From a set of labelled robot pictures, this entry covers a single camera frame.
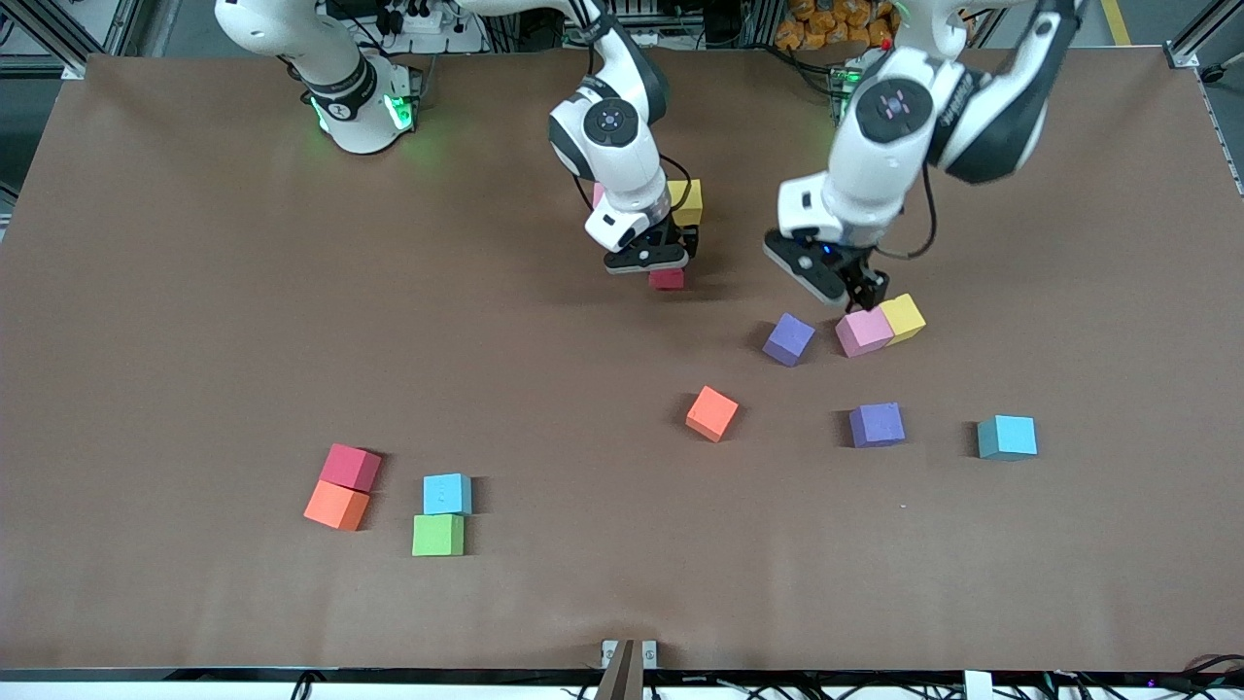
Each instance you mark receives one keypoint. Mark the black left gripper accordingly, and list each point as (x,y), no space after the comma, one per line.
(864,277)

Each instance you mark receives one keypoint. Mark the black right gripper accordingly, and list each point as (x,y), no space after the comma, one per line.
(683,236)

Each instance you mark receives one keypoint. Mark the yellow foam cube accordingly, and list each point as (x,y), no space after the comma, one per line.
(688,199)
(904,316)

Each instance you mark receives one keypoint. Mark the red foam cube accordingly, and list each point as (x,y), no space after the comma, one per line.
(667,280)
(351,468)

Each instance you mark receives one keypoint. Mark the purple foam cube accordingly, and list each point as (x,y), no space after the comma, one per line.
(877,426)
(788,339)

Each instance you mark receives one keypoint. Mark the light blue foam cube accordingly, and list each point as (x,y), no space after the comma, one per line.
(1007,437)
(447,494)

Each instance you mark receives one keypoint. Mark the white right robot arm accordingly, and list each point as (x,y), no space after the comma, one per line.
(610,119)

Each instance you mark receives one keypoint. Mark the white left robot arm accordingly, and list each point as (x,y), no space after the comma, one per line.
(894,102)

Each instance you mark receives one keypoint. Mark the orange foam cube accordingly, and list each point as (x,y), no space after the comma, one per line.
(711,413)
(336,507)

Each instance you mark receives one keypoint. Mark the bag of orange fruit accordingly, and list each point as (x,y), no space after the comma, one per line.
(826,24)

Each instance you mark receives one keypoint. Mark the brown table cover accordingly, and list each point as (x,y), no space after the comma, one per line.
(583,544)

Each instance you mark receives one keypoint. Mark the white power strip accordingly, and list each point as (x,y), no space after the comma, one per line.
(423,21)

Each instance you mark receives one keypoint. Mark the green foam cube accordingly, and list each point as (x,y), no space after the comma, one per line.
(437,536)

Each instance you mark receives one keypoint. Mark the small white box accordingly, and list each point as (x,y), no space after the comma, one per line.
(978,686)

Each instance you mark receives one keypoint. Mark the aluminium frame profile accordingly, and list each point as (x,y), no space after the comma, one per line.
(117,24)
(1188,53)

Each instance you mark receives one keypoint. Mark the small metal bracket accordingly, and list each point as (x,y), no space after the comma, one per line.
(649,653)

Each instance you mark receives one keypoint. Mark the brown camera post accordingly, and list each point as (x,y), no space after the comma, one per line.
(622,681)

